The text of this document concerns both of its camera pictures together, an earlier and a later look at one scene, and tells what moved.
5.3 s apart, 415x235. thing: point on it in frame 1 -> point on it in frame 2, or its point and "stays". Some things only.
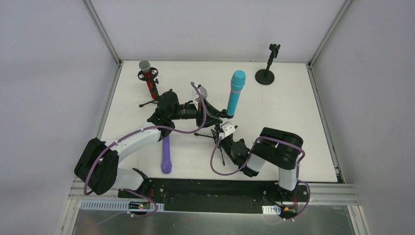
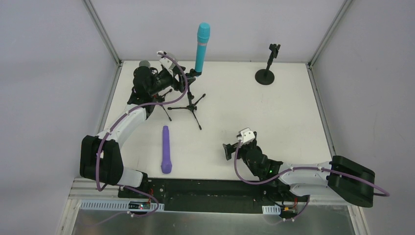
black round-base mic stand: [265, 77] stays
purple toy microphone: [166, 166] stays
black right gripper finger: [215, 134] -> [228, 149]
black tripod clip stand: [215, 134] -> [191, 75]
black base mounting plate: [217, 192] stays
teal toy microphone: [238, 81] -> [203, 35]
